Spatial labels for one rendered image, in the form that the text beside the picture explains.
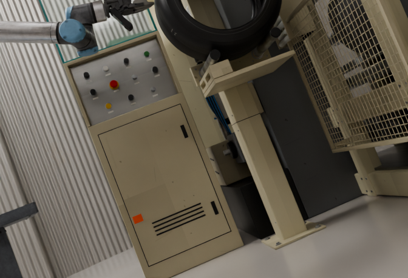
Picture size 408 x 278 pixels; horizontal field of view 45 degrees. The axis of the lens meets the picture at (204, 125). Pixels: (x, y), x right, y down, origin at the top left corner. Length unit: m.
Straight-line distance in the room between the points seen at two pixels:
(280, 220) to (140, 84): 1.06
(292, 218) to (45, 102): 2.91
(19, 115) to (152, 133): 2.22
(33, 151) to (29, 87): 0.59
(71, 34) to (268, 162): 1.10
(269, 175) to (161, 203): 0.62
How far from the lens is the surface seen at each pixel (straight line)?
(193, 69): 2.39
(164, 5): 2.13
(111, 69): 2.79
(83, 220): 4.62
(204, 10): 2.51
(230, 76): 2.05
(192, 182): 2.67
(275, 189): 2.43
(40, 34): 2.06
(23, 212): 1.87
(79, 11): 2.18
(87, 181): 4.64
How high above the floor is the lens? 0.52
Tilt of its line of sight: 3 degrees up
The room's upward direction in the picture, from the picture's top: 22 degrees counter-clockwise
